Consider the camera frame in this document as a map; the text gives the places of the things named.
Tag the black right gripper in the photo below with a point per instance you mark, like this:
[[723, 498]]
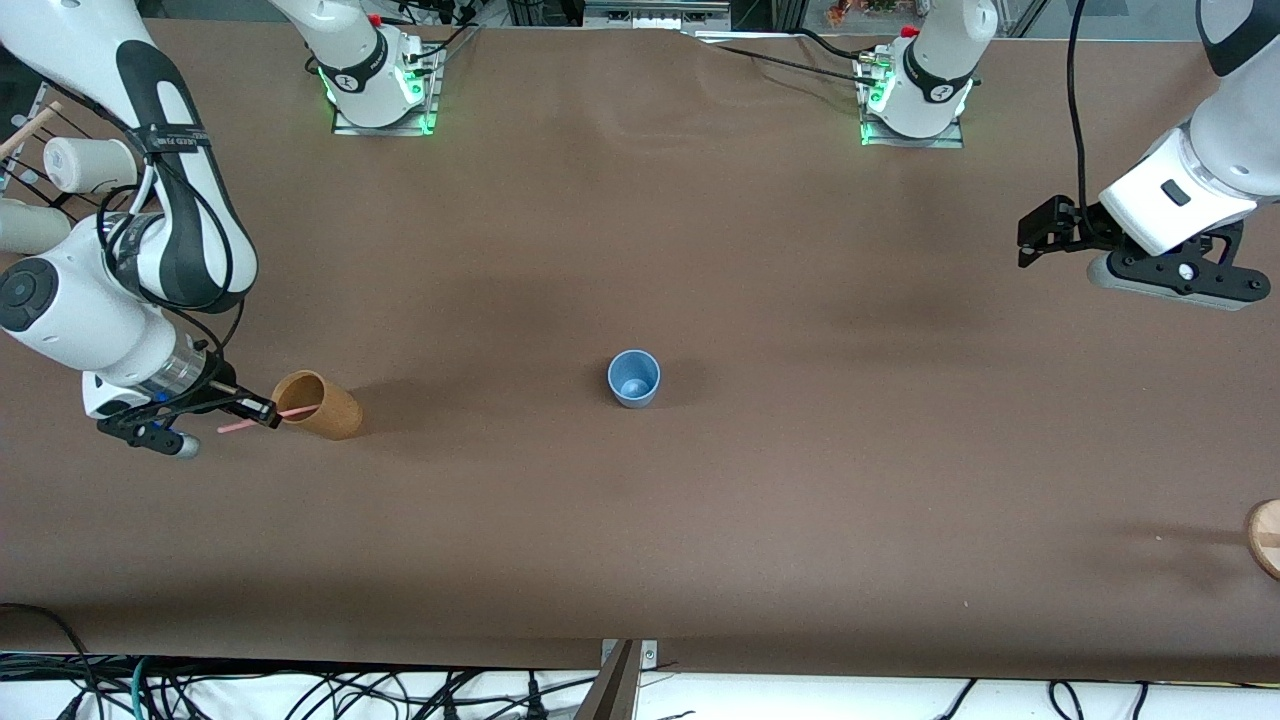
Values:
[[222, 390]]

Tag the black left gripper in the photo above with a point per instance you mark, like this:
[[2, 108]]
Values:
[[1083, 226]]

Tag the pink chopstick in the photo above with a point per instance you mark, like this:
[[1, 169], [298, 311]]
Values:
[[235, 426]]

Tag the blue cup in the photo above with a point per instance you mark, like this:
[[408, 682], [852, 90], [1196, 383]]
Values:
[[634, 380]]

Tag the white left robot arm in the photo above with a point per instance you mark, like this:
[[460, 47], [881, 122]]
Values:
[[940, 60]]

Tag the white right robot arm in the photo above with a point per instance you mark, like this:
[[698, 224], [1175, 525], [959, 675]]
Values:
[[100, 300]]

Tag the brown cup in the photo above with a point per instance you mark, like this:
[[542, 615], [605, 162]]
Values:
[[335, 410]]

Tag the white paper cup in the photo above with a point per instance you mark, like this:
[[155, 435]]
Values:
[[85, 165], [30, 227]]

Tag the wooden stick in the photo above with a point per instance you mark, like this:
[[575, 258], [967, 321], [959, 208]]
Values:
[[30, 132]]

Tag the round wooden disc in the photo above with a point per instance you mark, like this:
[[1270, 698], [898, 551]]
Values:
[[1268, 535]]

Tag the dark metal bar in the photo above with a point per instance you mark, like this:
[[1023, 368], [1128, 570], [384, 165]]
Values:
[[612, 690]]

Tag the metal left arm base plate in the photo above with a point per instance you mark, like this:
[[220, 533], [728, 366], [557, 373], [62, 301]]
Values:
[[950, 140]]

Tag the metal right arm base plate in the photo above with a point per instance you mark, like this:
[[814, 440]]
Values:
[[345, 128]]

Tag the aluminium frame profile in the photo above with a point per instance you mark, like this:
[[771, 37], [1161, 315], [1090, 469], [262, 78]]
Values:
[[655, 12]]

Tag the metal table edge bracket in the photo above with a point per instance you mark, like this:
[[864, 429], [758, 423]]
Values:
[[650, 655]]

